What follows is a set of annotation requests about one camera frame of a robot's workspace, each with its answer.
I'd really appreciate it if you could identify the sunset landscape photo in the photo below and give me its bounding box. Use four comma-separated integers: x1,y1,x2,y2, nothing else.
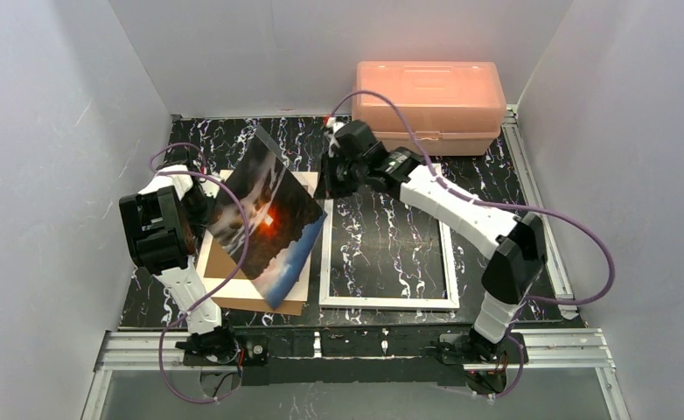
203,128,326,310

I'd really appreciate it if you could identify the white picture frame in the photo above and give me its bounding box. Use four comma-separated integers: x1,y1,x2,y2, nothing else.
318,187,461,311

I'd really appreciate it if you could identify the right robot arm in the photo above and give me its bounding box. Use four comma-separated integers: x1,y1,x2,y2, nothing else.
313,117,547,347

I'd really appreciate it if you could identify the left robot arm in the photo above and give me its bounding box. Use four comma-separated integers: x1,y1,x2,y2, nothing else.
118,150,221,346

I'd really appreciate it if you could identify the brown backing board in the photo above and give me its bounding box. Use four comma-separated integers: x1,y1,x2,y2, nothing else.
194,169,320,318

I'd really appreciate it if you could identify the pink plastic storage box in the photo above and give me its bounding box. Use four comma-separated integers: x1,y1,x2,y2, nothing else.
351,61,506,157

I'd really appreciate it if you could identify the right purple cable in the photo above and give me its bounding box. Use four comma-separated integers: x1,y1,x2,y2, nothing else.
325,90,617,401

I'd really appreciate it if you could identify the aluminium rail base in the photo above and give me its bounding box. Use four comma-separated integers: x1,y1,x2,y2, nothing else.
95,326,616,386

